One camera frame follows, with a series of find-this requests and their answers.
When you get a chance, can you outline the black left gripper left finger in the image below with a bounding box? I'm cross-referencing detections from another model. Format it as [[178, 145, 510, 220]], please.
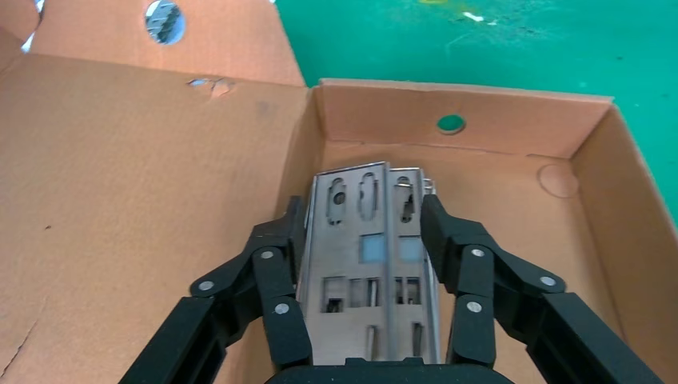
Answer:
[[118, 196, 313, 384]]

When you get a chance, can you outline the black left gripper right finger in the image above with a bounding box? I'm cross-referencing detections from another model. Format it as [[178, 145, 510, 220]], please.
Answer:
[[421, 194, 666, 384]]

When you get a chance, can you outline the brown cardboard box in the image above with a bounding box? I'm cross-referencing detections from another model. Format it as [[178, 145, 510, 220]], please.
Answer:
[[0, 0, 678, 384]]

